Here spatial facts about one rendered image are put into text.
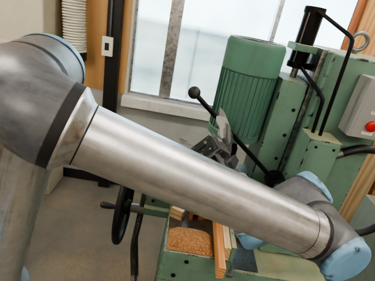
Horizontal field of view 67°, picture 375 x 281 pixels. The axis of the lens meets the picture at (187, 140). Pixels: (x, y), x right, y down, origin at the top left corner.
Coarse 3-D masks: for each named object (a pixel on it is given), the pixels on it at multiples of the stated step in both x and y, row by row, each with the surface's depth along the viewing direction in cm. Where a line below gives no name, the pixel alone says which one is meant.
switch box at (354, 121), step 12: (360, 84) 76; (372, 84) 72; (360, 96) 75; (372, 96) 73; (348, 108) 80; (360, 108) 75; (372, 108) 75; (348, 120) 78; (360, 120) 76; (372, 120) 76; (348, 132) 78; (360, 132) 77; (372, 132) 77
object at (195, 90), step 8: (192, 88) 76; (192, 96) 77; (200, 96) 78; (208, 104) 79; (240, 144) 83; (248, 152) 84; (256, 160) 85; (264, 168) 86; (272, 176) 87; (280, 176) 86; (272, 184) 86
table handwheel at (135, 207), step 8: (120, 192) 101; (128, 192) 124; (120, 200) 99; (128, 200) 112; (120, 208) 99; (128, 208) 110; (136, 208) 111; (120, 216) 99; (128, 216) 123; (112, 224) 99; (120, 224) 100; (112, 232) 100; (120, 232) 115; (112, 240) 103; (120, 240) 108
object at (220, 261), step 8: (216, 224) 93; (216, 232) 90; (216, 240) 88; (216, 248) 86; (216, 256) 84; (224, 256) 82; (216, 264) 82; (224, 264) 79; (216, 272) 80; (224, 272) 78
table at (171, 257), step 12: (168, 216) 103; (168, 228) 93; (192, 228) 95; (204, 228) 96; (168, 252) 85; (180, 252) 85; (168, 264) 87; (180, 264) 87; (192, 264) 87; (204, 264) 87; (228, 264) 86
